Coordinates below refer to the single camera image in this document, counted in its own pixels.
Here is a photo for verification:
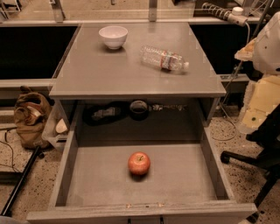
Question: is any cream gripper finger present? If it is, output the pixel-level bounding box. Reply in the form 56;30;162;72
237;75;280;134
234;38;256;61

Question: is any red apple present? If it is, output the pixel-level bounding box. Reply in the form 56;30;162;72
128;151;151;175

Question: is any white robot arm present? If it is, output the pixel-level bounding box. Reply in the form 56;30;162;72
234;12;280;134

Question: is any grey open drawer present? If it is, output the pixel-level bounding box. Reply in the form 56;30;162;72
26;100;258;224

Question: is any grey cabinet counter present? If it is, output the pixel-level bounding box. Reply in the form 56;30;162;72
50;23;226;99

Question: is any black office chair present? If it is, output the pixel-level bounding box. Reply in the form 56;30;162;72
220;104;280;224

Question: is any clear plastic water bottle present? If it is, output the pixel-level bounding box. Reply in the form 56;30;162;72
140;45;189;72

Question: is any black tape roll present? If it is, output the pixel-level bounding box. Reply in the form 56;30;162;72
129;100;149;121

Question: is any white ceramic bowl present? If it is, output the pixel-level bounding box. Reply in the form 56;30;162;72
99;25;129;49

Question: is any clear plastic bin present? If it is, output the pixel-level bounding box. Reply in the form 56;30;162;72
42;101;70;151

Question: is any brown backpack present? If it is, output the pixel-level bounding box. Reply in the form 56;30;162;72
14;86;52;149

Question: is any black metal pole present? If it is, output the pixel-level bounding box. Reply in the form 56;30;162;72
1;146;43;217

